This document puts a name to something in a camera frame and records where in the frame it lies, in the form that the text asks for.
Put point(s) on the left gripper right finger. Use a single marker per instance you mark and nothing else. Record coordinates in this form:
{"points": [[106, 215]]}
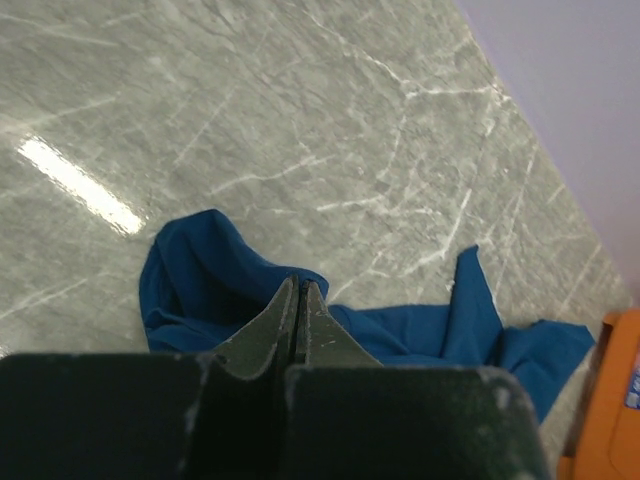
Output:
{"points": [[322, 341]]}

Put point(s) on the blue t shirt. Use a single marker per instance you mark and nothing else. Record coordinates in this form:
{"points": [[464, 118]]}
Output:
{"points": [[201, 283]]}

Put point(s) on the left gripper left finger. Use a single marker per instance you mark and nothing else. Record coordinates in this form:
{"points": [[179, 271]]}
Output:
{"points": [[254, 348]]}

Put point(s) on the orange plastic basket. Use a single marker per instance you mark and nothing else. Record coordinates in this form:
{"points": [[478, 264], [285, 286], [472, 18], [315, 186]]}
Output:
{"points": [[603, 441]]}

